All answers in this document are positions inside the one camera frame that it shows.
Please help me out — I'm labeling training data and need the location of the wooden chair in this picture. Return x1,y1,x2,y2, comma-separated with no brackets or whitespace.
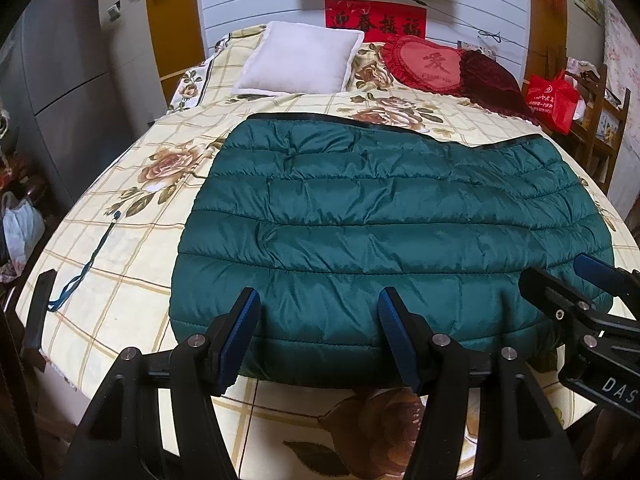
562,64,631,194

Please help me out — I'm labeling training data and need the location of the white plastic bag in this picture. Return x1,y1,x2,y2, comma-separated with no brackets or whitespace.
1,192,46,284

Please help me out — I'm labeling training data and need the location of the floral pink curtain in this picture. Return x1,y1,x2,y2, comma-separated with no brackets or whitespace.
603,0,640,155

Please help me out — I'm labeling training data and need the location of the red spring festival banner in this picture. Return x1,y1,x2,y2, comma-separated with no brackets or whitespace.
324,0,427,42

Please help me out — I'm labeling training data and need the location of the grey refrigerator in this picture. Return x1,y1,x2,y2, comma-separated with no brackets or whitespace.
1,0,166,214

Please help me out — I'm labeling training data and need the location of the green puffer jacket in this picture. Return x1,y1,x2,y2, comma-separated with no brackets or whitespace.
168,114,614,389

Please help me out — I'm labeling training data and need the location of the red plastic bag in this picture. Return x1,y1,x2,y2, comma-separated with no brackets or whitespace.
525,70,582,136

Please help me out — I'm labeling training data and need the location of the white square pillow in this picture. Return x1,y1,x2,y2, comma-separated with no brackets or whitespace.
232,21,364,96

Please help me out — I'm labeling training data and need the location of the dark red velvet cushion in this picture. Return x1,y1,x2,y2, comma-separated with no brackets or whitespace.
460,50,538,125

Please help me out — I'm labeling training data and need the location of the blue lanyard cord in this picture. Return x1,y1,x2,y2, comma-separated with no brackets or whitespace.
46,209,124,313

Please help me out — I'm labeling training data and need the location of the red heart-shaped cushion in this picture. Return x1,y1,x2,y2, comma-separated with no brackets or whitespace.
381,35,463,96

